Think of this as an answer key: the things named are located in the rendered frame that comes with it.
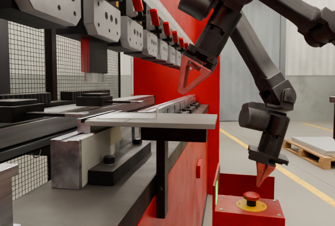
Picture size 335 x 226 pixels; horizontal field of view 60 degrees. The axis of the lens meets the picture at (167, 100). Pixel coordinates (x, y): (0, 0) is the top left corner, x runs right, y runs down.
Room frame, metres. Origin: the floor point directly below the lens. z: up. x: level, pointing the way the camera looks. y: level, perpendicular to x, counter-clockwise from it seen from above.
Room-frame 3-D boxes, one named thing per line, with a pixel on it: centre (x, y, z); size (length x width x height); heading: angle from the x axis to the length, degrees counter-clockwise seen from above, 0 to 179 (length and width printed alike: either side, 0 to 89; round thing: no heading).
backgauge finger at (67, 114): (0.72, 0.32, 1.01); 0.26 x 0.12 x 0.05; 79
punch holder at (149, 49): (1.05, 0.09, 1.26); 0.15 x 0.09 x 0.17; 169
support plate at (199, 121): (0.65, 0.02, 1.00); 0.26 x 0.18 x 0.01; 79
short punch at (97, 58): (0.68, 0.17, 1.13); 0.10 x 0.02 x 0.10; 169
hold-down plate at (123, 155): (0.71, 0.10, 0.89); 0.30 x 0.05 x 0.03; 169
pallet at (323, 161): (4.19, -2.34, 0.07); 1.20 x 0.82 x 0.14; 1
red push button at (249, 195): (0.69, -0.20, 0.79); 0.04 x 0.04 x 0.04
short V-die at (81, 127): (0.72, 0.16, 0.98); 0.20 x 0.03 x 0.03; 169
